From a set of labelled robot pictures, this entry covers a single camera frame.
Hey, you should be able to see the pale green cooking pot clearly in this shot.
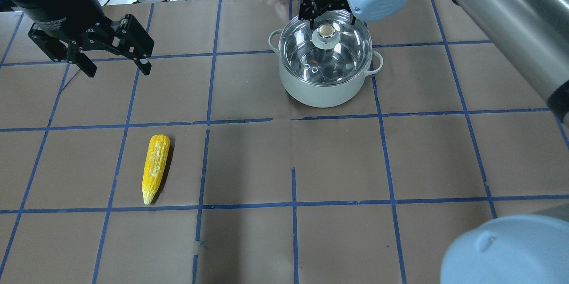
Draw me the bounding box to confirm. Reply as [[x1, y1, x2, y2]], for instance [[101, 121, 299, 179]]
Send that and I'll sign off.
[[268, 24, 384, 108]]

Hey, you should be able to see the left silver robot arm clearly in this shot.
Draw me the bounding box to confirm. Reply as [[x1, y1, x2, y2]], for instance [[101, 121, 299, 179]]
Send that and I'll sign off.
[[12, 0, 154, 77]]

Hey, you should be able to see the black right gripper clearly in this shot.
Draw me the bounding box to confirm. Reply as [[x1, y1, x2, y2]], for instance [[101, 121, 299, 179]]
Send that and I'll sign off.
[[298, 0, 356, 20]]

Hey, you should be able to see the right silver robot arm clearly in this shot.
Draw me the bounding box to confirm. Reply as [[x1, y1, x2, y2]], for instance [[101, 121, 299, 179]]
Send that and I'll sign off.
[[299, 0, 568, 284]]

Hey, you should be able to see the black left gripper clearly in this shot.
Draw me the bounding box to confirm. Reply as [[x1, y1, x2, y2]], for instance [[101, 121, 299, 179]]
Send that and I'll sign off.
[[28, 7, 154, 78]]

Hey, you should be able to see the yellow corn cob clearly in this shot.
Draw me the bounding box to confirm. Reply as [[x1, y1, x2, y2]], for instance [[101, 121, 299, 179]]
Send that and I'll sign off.
[[141, 134, 170, 205]]

